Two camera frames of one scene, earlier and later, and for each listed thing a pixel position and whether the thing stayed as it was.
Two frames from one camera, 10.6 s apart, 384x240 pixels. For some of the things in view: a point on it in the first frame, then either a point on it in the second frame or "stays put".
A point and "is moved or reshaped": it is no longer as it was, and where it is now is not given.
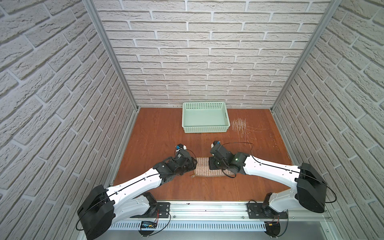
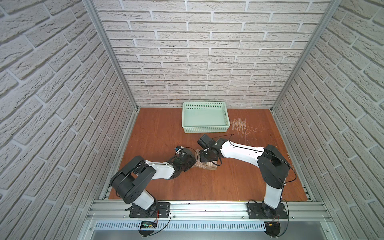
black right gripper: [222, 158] to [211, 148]
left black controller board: [148, 225] stays put
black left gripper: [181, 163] stays put
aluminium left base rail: [123, 148] stays put
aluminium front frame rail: [187, 211] stays put
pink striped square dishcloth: [202, 169] is moved or reshaped
